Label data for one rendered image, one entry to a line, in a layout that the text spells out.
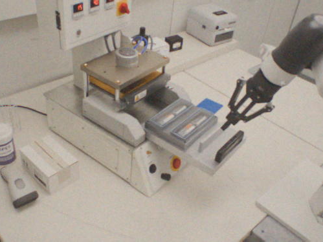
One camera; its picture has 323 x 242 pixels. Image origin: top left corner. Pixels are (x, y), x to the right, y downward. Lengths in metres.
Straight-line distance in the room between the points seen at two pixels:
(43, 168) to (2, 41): 0.66
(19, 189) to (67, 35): 0.52
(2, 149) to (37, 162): 0.14
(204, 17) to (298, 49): 1.36
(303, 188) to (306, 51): 0.67
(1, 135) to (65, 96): 0.28
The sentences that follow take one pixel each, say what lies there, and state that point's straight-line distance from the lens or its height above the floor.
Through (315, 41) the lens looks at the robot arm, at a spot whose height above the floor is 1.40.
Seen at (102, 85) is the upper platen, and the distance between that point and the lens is 1.27.
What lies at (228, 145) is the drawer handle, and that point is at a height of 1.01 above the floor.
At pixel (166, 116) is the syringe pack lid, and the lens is 1.21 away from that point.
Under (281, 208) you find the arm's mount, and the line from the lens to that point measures 1.36.
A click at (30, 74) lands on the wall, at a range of 1.82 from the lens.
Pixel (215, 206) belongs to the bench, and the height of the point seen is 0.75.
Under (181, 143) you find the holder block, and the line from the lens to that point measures 1.14.
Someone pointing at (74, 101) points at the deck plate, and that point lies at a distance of 1.40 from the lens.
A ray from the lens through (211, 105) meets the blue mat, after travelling 1.77.
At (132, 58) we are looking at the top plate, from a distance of 1.25.
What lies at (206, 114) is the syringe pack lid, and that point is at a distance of 1.26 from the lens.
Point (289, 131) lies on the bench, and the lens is 1.74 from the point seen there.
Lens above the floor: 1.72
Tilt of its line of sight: 38 degrees down
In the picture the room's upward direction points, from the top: 6 degrees clockwise
